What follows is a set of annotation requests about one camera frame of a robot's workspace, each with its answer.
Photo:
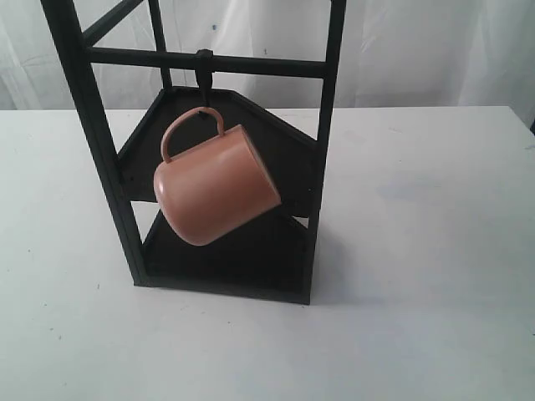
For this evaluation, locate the pink ceramic mug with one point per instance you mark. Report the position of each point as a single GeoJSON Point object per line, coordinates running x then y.
{"type": "Point", "coordinates": [215, 187]}

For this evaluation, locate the black metal shelf rack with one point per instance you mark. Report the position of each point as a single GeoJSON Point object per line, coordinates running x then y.
{"type": "Point", "coordinates": [270, 257]}

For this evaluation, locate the white backdrop curtain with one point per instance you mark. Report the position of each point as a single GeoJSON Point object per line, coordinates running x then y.
{"type": "Point", "coordinates": [394, 53]}

